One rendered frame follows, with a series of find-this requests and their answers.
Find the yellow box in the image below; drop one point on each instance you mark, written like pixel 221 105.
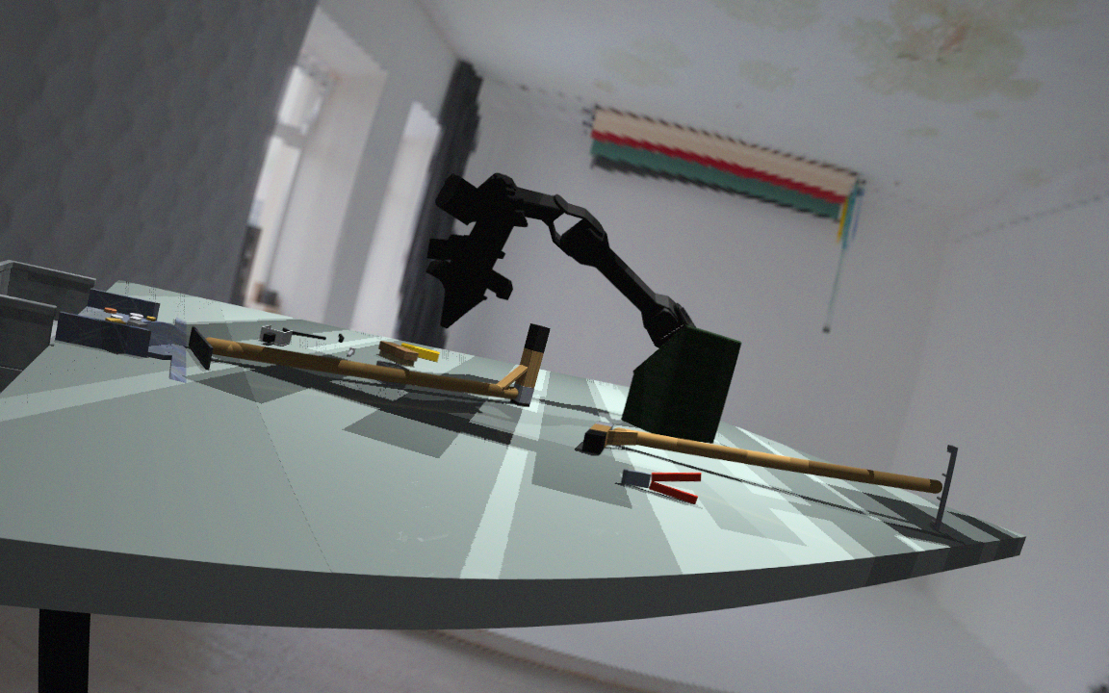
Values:
pixel 424 353

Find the brown wooden block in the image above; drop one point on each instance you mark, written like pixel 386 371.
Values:
pixel 398 354

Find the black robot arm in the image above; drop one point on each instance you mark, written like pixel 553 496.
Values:
pixel 498 205

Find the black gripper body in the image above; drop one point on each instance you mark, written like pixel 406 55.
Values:
pixel 481 276

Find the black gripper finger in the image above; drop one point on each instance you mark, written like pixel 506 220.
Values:
pixel 463 299
pixel 447 285

